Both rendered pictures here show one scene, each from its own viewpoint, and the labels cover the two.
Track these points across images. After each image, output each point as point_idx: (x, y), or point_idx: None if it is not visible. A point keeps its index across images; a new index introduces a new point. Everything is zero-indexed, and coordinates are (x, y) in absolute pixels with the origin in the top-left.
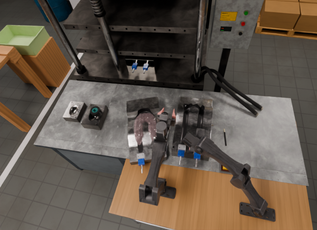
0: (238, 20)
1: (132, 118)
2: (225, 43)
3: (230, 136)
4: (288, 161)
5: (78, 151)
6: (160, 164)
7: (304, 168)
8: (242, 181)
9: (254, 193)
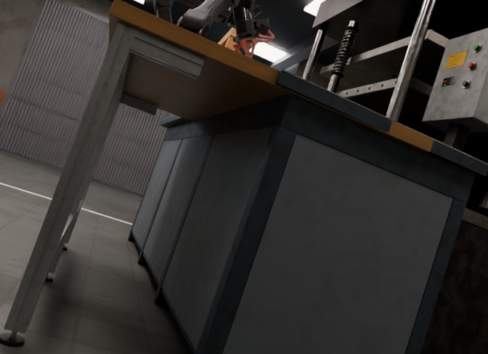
0: (467, 63)
1: None
2: (444, 108)
3: None
4: None
5: (171, 115)
6: (201, 1)
7: (319, 86)
8: None
9: None
